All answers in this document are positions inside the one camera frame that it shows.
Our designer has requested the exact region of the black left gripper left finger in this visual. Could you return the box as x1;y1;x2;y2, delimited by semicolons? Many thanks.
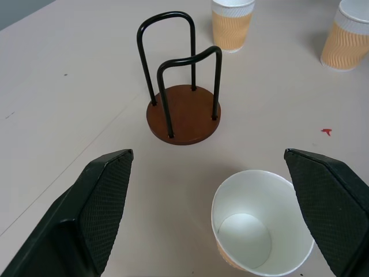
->
0;148;134;277

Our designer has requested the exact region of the orange ripple paper cup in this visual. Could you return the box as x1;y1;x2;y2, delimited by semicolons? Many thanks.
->
211;0;256;54
320;0;369;73
211;170;315;277

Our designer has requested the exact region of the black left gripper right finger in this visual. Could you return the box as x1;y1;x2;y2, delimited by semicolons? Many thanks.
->
284;148;369;277

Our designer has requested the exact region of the wire cup holder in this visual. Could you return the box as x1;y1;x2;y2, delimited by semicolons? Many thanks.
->
136;11;223;146

